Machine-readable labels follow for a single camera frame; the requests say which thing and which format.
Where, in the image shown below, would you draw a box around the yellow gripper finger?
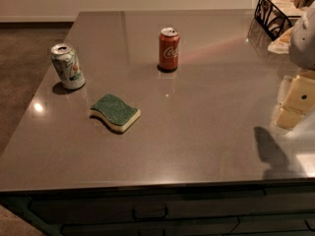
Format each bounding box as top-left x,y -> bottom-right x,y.
274,70 -> 315,131

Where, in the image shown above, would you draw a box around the green and yellow sponge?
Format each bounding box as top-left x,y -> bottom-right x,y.
90,94 -> 141,133

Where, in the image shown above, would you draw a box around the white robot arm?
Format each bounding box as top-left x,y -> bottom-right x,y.
272,4 -> 315,132

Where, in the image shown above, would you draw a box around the napkins in basket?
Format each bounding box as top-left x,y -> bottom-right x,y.
268,0 -> 315,17

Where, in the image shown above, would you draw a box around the dark cabinet drawer front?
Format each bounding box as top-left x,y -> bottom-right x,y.
29,187 -> 315,226

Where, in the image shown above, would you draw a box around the red cola can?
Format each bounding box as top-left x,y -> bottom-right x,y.
158,27 -> 180,71

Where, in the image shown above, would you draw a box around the white green soda can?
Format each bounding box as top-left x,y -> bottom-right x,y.
51,43 -> 85,90

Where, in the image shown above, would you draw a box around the black wire basket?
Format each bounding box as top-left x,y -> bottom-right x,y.
255,0 -> 301,40

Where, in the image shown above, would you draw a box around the black drawer handle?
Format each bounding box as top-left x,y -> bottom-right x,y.
132,206 -> 168,221

